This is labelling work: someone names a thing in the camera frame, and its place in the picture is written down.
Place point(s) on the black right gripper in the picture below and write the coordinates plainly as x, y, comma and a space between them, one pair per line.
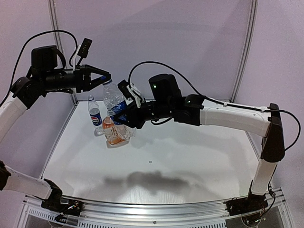
137, 113

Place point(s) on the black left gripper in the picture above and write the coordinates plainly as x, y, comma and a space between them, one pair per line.
80, 79

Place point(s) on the clear bottle blue text label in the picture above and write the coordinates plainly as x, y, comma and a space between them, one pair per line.
115, 103

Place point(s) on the orange label bottle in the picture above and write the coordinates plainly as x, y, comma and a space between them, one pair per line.
115, 134

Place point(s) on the Pepsi bottle blue label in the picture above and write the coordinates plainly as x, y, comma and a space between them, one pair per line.
95, 115

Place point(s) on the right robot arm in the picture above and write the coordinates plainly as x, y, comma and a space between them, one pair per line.
263, 121

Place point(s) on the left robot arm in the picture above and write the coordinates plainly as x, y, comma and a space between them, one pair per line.
22, 96

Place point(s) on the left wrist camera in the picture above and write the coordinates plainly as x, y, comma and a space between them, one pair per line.
80, 53

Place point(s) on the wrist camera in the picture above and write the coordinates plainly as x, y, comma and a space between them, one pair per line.
80, 53
130, 91

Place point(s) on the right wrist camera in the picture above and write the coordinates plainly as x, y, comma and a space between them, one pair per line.
130, 91

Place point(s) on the left corner aluminium post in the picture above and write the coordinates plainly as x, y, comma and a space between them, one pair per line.
58, 37

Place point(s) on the corner aluminium post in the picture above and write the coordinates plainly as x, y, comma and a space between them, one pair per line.
246, 49
58, 37

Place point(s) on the aluminium table frame rail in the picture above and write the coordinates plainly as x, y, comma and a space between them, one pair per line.
228, 213

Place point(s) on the right corner aluminium post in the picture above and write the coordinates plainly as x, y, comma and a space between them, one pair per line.
246, 49

